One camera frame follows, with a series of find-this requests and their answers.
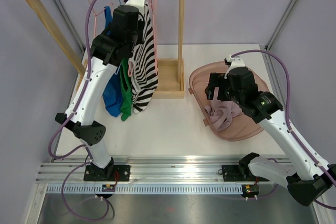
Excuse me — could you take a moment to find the pale pink tank top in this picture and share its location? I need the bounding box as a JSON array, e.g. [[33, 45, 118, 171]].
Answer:
[[204, 100, 243, 132]]

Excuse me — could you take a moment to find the pink translucent plastic basin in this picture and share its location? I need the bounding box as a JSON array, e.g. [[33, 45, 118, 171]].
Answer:
[[188, 62, 263, 141]]

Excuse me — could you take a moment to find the purple cable loop on floor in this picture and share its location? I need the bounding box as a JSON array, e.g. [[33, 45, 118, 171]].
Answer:
[[60, 163, 116, 221]]

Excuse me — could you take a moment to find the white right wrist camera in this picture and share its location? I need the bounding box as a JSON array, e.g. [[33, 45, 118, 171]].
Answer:
[[224, 55, 246, 79]]

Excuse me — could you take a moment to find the pink wire hanger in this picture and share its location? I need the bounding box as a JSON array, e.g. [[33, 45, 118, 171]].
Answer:
[[150, 0, 158, 74]]

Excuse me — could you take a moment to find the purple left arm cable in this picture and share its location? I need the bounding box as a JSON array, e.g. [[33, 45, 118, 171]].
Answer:
[[48, 0, 125, 161]]

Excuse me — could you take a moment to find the aluminium frame post left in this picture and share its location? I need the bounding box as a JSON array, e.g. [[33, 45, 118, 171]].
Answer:
[[52, 0, 86, 54]]

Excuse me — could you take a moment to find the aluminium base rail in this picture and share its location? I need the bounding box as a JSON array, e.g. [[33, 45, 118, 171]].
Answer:
[[35, 155, 275, 195]]

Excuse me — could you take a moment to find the black white striped tank top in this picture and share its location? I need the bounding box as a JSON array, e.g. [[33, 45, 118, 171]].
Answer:
[[129, 3, 158, 114]]

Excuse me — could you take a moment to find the light blue wire hanger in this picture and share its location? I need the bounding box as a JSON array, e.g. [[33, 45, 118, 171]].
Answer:
[[114, 0, 122, 75]]

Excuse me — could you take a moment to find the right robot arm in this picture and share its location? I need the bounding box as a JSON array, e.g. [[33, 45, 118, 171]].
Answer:
[[205, 67, 335, 206]]

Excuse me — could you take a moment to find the pink hanger under blue top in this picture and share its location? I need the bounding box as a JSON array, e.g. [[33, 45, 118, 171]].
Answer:
[[87, 0, 106, 39]]

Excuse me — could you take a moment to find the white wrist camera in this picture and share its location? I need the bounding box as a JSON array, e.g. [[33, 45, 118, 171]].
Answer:
[[124, 0, 145, 15], [224, 55, 246, 79]]

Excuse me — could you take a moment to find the aluminium frame post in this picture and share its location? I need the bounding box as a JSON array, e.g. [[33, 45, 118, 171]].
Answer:
[[52, 0, 86, 54], [265, 0, 299, 50]]

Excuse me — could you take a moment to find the blue tank top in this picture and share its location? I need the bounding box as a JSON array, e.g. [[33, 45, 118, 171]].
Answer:
[[101, 5, 124, 118]]

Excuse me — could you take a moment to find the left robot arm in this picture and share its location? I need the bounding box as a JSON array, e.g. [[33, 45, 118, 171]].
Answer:
[[55, 5, 145, 181]]

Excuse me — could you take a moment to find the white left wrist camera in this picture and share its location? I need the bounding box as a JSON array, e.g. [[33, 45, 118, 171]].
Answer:
[[124, 0, 145, 15]]

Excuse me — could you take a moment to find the aluminium frame post right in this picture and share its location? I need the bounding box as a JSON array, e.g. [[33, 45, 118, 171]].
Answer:
[[265, 0, 299, 50]]

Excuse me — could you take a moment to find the green tank top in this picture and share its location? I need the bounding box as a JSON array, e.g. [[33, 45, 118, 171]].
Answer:
[[119, 59, 133, 122]]

